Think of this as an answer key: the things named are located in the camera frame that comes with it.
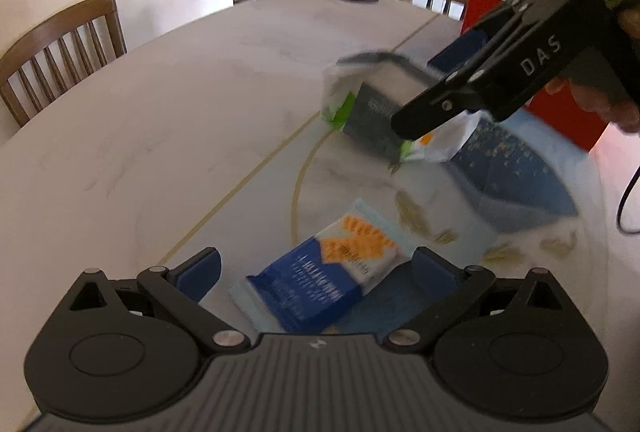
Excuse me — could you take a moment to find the white green grey plastic bag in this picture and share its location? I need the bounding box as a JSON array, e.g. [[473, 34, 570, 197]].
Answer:
[[322, 52, 477, 163]]

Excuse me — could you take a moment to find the white marble desktop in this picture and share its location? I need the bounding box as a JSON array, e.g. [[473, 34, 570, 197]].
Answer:
[[0, 0, 640, 432]]

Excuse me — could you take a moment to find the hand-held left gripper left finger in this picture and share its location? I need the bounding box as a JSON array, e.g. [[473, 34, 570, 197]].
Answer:
[[65, 247, 251, 355]]

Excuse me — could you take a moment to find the red cardboard box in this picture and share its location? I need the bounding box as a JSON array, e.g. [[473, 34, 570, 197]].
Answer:
[[460, 0, 617, 153]]

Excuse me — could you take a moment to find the black cable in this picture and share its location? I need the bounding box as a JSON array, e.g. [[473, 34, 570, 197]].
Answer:
[[616, 166, 640, 233]]

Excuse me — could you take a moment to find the person's right hand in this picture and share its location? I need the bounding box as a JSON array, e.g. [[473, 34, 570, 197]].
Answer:
[[545, 6, 640, 133]]

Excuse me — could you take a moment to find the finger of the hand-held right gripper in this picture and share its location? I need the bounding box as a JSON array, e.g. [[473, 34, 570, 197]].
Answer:
[[392, 46, 501, 141], [429, 2, 532, 75]]

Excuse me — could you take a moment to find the blue white orange packet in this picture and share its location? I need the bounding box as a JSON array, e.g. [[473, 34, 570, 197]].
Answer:
[[230, 199, 416, 334]]

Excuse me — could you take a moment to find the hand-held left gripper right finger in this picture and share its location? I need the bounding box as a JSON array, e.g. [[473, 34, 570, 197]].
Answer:
[[384, 246, 576, 354]]

